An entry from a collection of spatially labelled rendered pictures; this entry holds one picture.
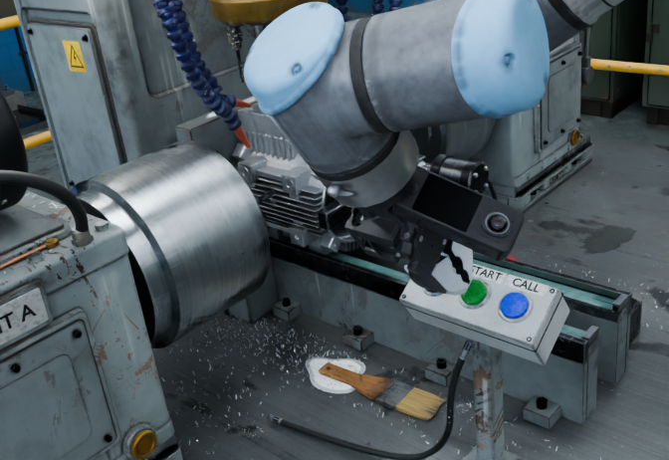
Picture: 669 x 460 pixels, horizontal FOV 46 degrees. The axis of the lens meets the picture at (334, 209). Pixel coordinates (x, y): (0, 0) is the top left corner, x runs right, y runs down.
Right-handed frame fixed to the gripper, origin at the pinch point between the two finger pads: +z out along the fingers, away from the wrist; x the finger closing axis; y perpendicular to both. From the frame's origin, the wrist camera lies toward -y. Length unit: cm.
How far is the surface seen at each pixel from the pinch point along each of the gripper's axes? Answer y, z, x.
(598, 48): 136, 238, -244
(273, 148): 49, 10, -16
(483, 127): 34, 37, -45
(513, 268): 12.0, 30.0, -16.5
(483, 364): -0.3, 10.9, 4.6
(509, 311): -5.0, 1.5, 0.9
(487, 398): -0.7, 14.8, 7.1
